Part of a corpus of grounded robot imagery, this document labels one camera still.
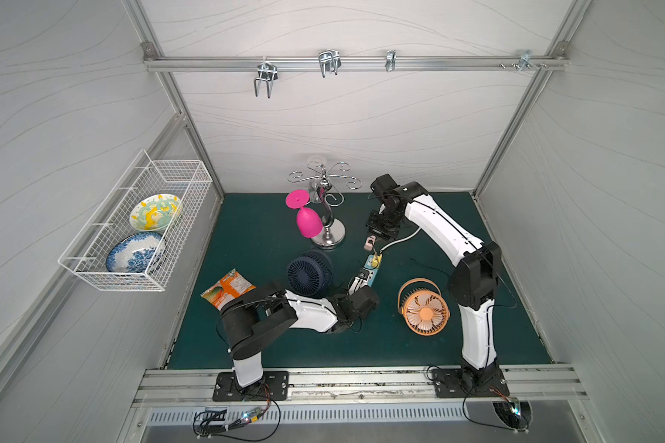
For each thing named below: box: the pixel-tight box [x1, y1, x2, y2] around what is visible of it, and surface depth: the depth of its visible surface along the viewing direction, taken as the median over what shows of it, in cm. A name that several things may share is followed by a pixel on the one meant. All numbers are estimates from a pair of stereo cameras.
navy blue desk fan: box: [286, 250, 334, 297], surface depth 87 cm
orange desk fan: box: [397, 277, 451, 337], surface depth 81 cm
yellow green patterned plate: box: [129, 193, 183, 232], surface depth 70 cm
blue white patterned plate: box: [106, 231, 166, 274], surface depth 63 cm
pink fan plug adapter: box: [363, 235, 376, 252], surface depth 88 cm
